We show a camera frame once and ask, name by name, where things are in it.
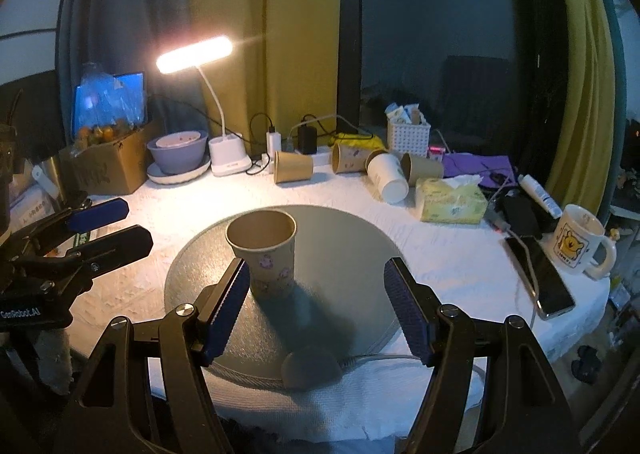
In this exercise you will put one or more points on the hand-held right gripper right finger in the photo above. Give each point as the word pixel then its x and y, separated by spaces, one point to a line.
pixel 406 306

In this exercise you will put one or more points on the cardboard box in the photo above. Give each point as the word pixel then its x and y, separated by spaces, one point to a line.
pixel 115 167

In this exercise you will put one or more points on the white bear print mug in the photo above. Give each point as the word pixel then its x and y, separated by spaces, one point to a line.
pixel 575 246

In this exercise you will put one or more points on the white plate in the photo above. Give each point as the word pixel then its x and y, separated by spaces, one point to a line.
pixel 187 175

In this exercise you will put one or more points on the black window frame post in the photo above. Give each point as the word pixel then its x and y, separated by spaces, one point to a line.
pixel 349 24
pixel 530 34

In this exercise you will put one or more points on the printed paper cup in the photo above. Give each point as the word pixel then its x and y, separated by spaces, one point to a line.
pixel 270 269
pixel 352 158

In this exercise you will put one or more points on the black smartphone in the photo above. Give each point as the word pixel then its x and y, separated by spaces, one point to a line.
pixel 547 284

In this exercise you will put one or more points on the brown paper cup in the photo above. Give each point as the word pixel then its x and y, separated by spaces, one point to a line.
pixel 425 169
pixel 295 167

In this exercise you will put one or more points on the bunch of small packets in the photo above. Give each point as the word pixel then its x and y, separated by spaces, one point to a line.
pixel 402 113

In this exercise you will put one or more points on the white tube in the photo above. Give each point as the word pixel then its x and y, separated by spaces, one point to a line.
pixel 540 195

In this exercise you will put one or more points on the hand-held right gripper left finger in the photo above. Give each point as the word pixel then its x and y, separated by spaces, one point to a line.
pixel 227 306

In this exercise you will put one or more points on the white power strip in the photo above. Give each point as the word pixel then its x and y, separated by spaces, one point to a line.
pixel 322 153

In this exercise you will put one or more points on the yellow curtain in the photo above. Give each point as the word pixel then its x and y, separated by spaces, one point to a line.
pixel 295 9
pixel 585 59

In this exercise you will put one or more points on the black slipper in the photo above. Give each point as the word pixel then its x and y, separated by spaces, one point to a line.
pixel 586 364

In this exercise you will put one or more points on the yellow tissue pack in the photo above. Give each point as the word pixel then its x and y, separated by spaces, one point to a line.
pixel 450 201

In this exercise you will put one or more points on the purple bowl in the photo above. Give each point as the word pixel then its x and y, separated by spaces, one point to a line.
pixel 177 157

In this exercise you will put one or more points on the round grey mat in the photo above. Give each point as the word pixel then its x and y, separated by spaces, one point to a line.
pixel 340 244

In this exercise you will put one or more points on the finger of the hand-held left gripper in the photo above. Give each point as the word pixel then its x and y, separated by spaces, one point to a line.
pixel 97 212
pixel 120 244

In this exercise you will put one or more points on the grey mat controller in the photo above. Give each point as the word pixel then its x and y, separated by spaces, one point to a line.
pixel 310 368

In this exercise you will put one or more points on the pile of small oranges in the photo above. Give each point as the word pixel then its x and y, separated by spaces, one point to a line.
pixel 100 133

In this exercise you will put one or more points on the yellow plastic bag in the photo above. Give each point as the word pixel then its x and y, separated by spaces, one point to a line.
pixel 357 140

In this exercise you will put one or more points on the white charger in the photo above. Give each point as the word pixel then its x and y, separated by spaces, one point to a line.
pixel 273 149

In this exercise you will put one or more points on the purple cloth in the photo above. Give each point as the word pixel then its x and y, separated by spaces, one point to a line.
pixel 470 165

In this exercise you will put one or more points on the white plastic basket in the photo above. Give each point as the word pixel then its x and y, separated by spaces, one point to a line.
pixel 409 138

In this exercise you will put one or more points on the white box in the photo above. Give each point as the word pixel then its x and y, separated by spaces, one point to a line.
pixel 35 206

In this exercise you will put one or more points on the white desk lamp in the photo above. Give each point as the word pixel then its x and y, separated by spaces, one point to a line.
pixel 227 154

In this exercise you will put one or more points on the white paper cup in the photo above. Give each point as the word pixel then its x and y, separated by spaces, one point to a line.
pixel 389 179

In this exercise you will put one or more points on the black charger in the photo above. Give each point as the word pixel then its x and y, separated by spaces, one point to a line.
pixel 308 139

